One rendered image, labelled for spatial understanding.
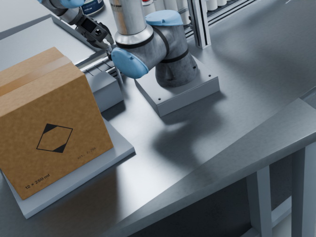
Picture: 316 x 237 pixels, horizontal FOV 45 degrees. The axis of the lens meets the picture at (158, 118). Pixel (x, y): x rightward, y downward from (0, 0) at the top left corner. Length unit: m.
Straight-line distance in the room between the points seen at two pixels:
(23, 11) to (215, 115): 3.65
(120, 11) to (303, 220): 0.95
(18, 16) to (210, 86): 3.58
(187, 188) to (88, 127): 0.33
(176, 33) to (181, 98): 0.21
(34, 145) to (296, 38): 1.03
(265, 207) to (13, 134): 0.96
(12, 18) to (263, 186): 3.73
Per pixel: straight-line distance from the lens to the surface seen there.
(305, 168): 1.27
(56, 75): 1.06
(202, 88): 1.27
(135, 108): 1.32
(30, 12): 4.64
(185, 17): 1.64
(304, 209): 1.43
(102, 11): 2.02
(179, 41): 1.23
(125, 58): 1.11
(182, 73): 1.26
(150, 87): 1.31
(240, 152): 1.09
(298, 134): 1.13
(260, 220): 1.57
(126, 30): 1.09
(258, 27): 1.67
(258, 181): 1.39
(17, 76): 1.14
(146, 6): 1.53
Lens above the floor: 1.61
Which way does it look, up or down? 38 degrees down
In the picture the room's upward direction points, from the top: 16 degrees counter-clockwise
